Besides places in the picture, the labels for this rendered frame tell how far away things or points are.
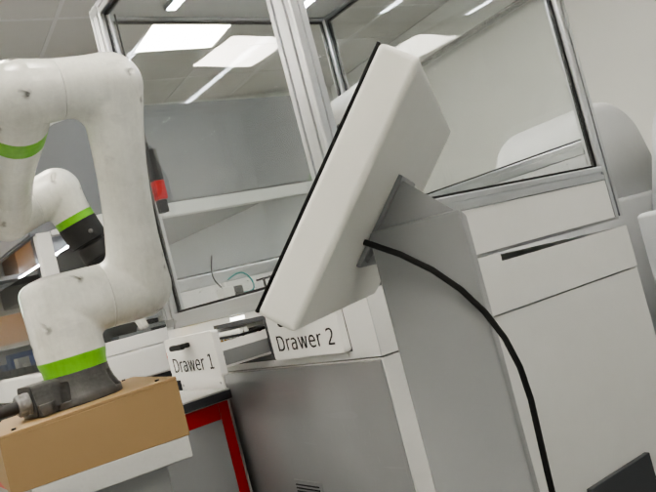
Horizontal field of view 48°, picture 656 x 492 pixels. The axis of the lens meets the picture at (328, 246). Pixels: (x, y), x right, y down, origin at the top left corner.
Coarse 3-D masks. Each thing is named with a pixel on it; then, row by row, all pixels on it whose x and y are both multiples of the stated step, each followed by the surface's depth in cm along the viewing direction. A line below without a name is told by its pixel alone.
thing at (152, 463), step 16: (160, 448) 134; (176, 448) 135; (112, 464) 129; (128, 464) 131; (144, 464) 132; (160, 464) 133; (64, 480) 125; (80, 480) 127; (96, 480) 128; (112, 480) 129; (128, 480) 134; (144, 480) 136; (160, 480) 137
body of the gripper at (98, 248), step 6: (102, 240) 172; (90, 246) 171; (96, 246) 171; (102, 246) 172; (78, 252) 172; (84, 252) 171; (90, 252) 170; (96, 252) 171; (102, 252) 171; (84, 258) 171; (90, 258) 171; (96, 258) 171; (102, 258) 174; (84, 264) 173; (90, 264) 172; (96, 264) 173
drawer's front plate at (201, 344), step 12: (192, 336) 180; (204, 336) 175; (216, 336) 172; (168, 348) 193; (192, 348) 181; (204, 348) 176; (216, 348) 171; (180, 360) 189; (204, 360) 177; (216, 360) 172; (180, 372) 190; (192, 372) 184; (204, 372) 178; (216, 372) 173
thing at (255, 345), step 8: (248, 336) 179; (256, 336) 180; (264, 336) 181; (224, 344) 175; (232, 344) 176; (240, 344) 177; (248, 344) 178; (256, 344) 179; (264, 344) 181; (224, 352) 174; (232, 352) 175; (240, 352) 177; (248, 352) 178; (256, 352) 179; (264, 352) 180; (232, 360) 175; (240, 360) 176; (248, 360) 178
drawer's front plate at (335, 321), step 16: (320, 320) 159; (336, 320) 154; (272, 336) 176; (288, 336) 170; (304, 336) 165; (320, 336) 160; (336, 336) 155; (288, 352) 172; (304, 352) 166; (320, 352) 161; (336, 352) 156
